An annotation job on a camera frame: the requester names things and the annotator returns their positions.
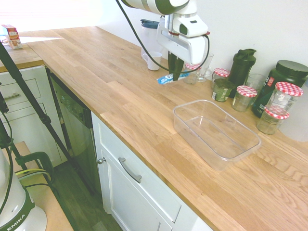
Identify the blue protein bar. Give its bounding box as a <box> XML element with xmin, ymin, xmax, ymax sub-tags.
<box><xmin>156</xmin><ymin>72</ymin><xmax>190</xmax><ymax>86</ymax></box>

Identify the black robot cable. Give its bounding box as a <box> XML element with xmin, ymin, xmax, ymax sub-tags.
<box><xmin>115</xmin><ymin>0</ymin><xmax>211</xmax><ymax>73</ymax></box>

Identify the stainless dishwasher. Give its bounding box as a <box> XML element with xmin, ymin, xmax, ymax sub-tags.
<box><xmin>46</xmin><ymin>68</ymin><xmax>103</xmax><ymax>194</ymax></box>

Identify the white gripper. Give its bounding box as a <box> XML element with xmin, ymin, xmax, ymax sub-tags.
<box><xmin>156</xmin><ymin>23</ymin><xmax>208</xmax><ymax>82</ymax></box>

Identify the clear pitcher teal lid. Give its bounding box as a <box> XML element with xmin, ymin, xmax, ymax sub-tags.
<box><xmin>140</xmin><ymin>19</ymin><xmax>161</xmax><ymax>59</ymax></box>

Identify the dark Vega protein tub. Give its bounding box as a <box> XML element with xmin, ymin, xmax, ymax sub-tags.
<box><xmin>251</xmin><ymin>60</ymin><xmax>308</xmax><ymax>119</ymax></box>

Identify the black camera tripod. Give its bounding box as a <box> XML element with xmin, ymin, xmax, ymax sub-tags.
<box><xmin>0</xmin><ymin>40</ymin><xmax>97</xmax><ymax>196</ymax></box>

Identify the yellow cable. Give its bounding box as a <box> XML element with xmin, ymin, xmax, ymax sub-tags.
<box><xmin>14</xmin><ymin>168</ymin><xmax>51</xmax><ymax>181</ymax></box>

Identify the orange white carton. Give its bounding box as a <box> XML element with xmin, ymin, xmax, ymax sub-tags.
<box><xmin>0</xmin><ymin>24</ymin><xmax>24</xmax><ymax>50</ymax></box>

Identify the jam jar red checked lid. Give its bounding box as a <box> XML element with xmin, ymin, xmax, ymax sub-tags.
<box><xmin>231</xmin><ymin>85</ymin><xmax>258</xmax><ymax>113</ymax></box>
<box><xmin>256</xmin><ymin>106</ymin><xmax>290</xmax><ymax>135</ymax></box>
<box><xmin>183</xmin><ymin>63</ymin><xmax>202</xmax><ymax>85</ymax></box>
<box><xmin>211</xmin><ymin>67</ymin><xmax>231</xmax><ymax>90</ymax></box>
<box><xmin>264</xmin><ymin>81</ymin><xmax>304</xmax><ymax>116</ymax></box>

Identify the white mug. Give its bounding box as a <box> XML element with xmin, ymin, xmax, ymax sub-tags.
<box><xmin>142</xmin><ymin>51</ymin><xmax>163</xmax><ymax>71</ymax></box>

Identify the dark green shaker bottle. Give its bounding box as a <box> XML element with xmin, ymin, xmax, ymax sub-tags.
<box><xmin>227</xmin><ymin>48</ymin><xmax>257</xmax><ymax>99</ymax></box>

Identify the clear rectangular plastic container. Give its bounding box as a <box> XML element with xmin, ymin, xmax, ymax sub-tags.
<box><xmin>173</xmin><ymin>99</ymin><xmax>262</xmax><ymax>172</ymax></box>

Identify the red wrist mount plate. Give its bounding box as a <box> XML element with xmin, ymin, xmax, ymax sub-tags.
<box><xmin>167</xmin><ymin>30</ymin><xmax>210</xmax><ymax>38</ymax></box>

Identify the silver drawer handle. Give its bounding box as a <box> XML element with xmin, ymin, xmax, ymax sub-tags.
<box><xmin>118</xmin><ymin>157</ymin><xmax>143</xmax><ymax>184</ymax></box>

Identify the green plastic tub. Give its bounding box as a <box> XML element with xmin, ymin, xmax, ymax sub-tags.
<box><xmin>211</xmin><ymin>78</ymin><xmax>236</xmax><ymax>103</ymax></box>

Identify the glass mug with handle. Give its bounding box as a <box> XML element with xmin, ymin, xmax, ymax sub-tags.
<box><xmin>195</xmin><ymin>65</ymin><xmax>214</xmax><ymax>83</ymax></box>

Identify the clear glass tumbler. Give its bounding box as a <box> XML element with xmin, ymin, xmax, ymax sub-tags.
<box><xmin>245</xmin><ymin>73</ymin><xmax>267</xmax><ymax>107</ymax></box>

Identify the tall drinking glass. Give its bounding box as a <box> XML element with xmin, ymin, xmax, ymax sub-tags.
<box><xmin>204</xmin><ymin>52</ymin><xmax>215</xmax><ymax>73</ymax></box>

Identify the white drawer cabinet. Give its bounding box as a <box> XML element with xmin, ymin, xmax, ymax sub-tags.
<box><xmin>0</xmin><ymin>64</ymin><xmax>69</xmax><ymax>168</ymax></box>

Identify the white drawer with metal handle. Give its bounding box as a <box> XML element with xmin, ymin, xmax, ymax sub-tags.
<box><xmin>91</xmin><ymin>111</ymin><xmax>214</xmax><ymax>231</ymax></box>

